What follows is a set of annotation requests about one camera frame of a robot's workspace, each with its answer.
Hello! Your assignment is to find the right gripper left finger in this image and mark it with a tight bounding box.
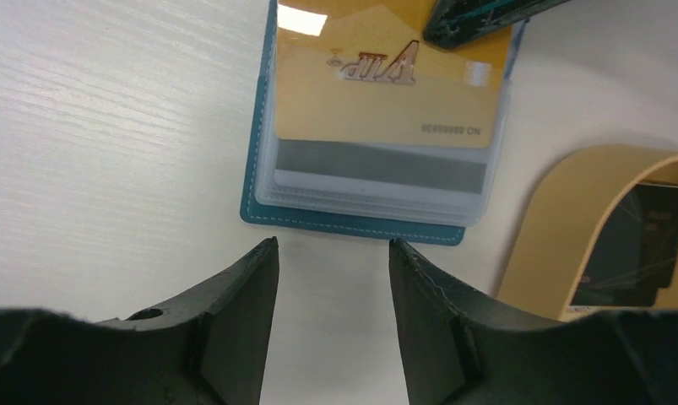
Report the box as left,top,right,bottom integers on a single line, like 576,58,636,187
0,238,279,404

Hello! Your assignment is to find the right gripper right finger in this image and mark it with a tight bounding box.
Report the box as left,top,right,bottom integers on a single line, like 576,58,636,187
388,239,678,404

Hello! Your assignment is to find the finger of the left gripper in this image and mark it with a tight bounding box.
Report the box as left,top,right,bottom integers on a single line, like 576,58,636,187
422,0,567,50

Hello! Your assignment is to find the gold yellow card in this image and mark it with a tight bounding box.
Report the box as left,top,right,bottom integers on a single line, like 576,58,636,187
274,1,513,149

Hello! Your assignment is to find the tan oval card tray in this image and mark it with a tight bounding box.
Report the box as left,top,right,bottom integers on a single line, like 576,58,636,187
496,144,678,321

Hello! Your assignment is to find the blue leather card holder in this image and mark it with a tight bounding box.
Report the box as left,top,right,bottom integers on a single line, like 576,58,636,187
241,1,526,246

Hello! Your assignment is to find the grey card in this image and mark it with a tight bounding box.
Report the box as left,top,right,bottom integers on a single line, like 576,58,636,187
276,140,487,193

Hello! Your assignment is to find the black VIP card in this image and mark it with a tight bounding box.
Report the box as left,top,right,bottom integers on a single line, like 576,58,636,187
570,183,678,310

